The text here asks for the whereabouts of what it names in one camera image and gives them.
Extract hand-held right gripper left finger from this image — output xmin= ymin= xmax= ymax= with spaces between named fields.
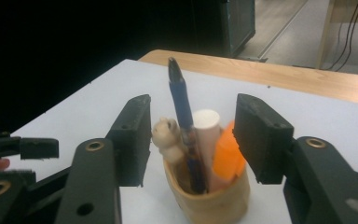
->
xmin=105 ymin=93 xmax=153 ymax=189

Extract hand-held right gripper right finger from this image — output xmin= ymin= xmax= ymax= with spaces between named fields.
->
xmin=232 ymin=92 xmax=295 ymax=185

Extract orange highlighter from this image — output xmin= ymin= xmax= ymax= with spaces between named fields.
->
xmin=212 ymin=120 xmax=247 ymax=182

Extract white cylindrical tube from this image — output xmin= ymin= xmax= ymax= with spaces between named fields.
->
xmin=192 ymin=108 xmax=224 ymax=192

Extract blue pen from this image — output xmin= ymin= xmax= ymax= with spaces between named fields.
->
xmin=167 ymin=56 xmax=208 ymax=195

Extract wooden cup with bear figure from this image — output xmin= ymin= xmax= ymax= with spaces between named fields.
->
xmin=151 ymin=116 xmax=252 ymax=224

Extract light wooden table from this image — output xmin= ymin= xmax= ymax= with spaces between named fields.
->
xmin=138 ymin=49 xmax=358 ymax=106

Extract dark cabinet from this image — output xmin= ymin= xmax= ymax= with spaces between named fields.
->
xmin=195 ymin=0 xmax=256 ymax=59

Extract hanging black cables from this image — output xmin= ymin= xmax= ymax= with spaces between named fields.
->
xmin=324 ymin=0 xmax=358 ymax=73

